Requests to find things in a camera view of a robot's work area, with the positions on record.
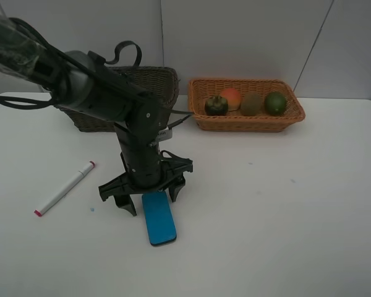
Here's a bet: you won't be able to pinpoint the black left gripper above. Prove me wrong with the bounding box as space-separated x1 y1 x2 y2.
99 124 193 217

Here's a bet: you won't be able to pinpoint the blue whiteboard eraser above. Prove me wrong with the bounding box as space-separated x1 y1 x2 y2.
142 192 177 246

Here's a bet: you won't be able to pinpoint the white marker red caps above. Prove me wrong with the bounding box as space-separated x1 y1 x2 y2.
33 161 96 217

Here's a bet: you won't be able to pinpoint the dark purple mangosteen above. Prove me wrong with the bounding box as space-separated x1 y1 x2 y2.
204 95 228 116

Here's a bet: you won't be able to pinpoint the orange peach fruit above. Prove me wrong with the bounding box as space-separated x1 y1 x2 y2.
220 88 242 111

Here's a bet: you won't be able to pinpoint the brown kiwi fruit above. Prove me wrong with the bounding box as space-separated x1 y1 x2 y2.
240 92 263 116

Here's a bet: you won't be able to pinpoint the green avocado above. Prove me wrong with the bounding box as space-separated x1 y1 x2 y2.
264 92 287 116

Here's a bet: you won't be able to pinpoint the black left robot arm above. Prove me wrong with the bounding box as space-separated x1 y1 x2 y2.
0 15 193 214

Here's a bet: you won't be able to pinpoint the dark brown wicker basket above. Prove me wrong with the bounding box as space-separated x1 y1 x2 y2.
58 66 179 132

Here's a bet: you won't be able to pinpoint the orange wicker basket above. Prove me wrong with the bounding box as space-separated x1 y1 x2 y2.
188 78 305 132

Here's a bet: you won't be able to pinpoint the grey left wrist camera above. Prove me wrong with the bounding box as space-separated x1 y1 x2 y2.
148 110 194 148

